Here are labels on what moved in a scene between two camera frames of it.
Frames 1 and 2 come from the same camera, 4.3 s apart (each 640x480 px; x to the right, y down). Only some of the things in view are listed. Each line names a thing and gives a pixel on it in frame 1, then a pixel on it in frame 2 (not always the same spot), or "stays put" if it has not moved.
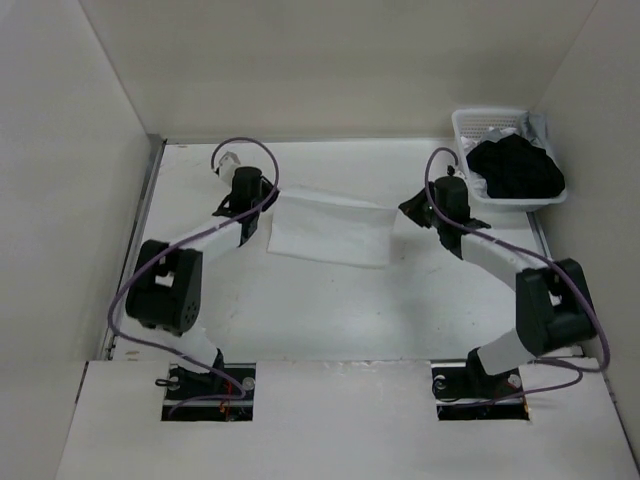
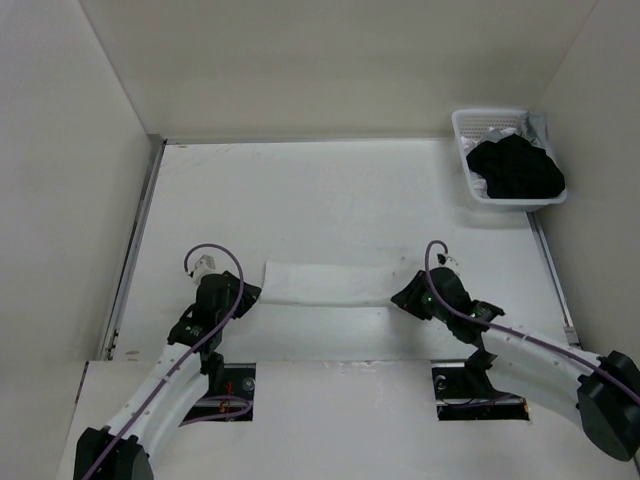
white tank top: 317,226 → 296,282
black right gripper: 412,207 → 408,296
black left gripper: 268,189 → 250,294
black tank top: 515,167 stays put
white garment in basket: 477,181 stays put
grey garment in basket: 533,126 stays put
